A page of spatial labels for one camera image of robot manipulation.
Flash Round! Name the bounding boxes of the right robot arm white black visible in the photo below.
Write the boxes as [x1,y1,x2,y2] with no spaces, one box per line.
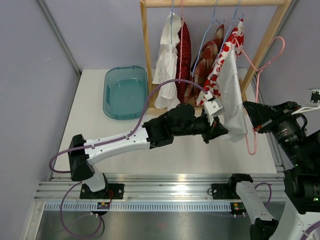
[226,101,320,240]

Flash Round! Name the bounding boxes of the wooden clothes rack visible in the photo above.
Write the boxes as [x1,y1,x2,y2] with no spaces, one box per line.
[139,0,294,116]

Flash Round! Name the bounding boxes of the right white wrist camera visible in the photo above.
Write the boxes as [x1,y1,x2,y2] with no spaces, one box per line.
[292,87,320,115]

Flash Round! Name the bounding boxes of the light blue hanger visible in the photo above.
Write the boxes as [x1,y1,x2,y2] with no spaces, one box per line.
[170,0,175,45]
[214,0,242,63]
[191,0,225,77]

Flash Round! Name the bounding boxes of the teal plastic basin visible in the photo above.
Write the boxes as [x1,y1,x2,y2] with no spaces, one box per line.
[102,66,149,120]

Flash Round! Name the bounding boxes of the pink hanger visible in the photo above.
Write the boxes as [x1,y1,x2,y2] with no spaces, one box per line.
[177,0,185,80]
[234,36,286,156]

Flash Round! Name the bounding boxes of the white slotted cable duct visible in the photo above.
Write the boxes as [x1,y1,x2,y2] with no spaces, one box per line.
[44,201,231,212]

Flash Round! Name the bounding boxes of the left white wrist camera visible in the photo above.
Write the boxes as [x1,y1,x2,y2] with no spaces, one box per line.
[204,91,225,125]

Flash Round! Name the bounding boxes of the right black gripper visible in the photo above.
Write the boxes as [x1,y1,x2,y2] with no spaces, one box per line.
[244,100,312,167]

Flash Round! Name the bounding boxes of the red plaid garment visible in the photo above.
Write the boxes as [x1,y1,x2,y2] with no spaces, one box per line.
[186,24,226,105]

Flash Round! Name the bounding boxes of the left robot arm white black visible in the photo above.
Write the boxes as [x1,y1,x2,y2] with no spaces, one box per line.
[68,100,229,199]

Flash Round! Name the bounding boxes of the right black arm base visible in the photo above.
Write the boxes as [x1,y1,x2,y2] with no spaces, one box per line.
[211,183,240,200]

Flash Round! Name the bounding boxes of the aluminium mounting rail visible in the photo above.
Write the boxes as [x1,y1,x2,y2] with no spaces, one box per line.
[34,172,285,202]

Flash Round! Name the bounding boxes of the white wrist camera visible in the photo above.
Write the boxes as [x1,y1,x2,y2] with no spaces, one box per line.
[204,91,225,125]
[292,87,320,115]

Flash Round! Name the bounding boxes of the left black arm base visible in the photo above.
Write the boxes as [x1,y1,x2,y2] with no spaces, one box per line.
[79,183,125,200]

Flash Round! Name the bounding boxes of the white red poppy skirt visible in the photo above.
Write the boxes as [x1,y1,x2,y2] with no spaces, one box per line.
[203,18,244,98]

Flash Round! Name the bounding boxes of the dark red dotted garment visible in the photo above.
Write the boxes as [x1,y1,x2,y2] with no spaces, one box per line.
[174,21,193,103]

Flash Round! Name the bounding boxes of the white ruffled garment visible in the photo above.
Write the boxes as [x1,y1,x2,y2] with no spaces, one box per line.
[152,13,181,110]

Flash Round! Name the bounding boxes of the plain white skirt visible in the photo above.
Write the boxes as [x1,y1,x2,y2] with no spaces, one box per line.
[217,49,248,143]

